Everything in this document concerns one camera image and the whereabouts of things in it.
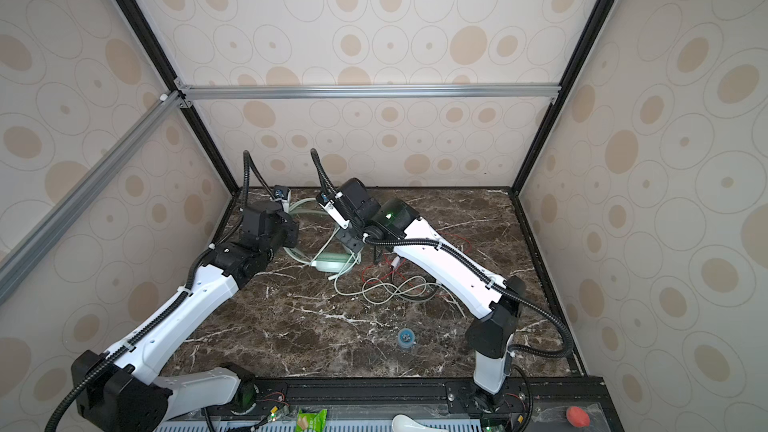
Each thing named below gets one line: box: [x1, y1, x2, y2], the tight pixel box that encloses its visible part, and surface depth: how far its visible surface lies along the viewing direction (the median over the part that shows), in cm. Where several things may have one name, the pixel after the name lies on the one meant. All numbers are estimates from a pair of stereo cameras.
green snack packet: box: [296, 408, 329, 432], surface depth 70 cm
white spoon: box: [391, 414, 450, 432], surface depth 71 cm
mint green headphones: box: [283, 198, 362, 272], surface depth 76 cm
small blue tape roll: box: [398, 328, 416, 349], surface depth 85 cm
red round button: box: [566, 406, 591, 428], surface depth 71 cm
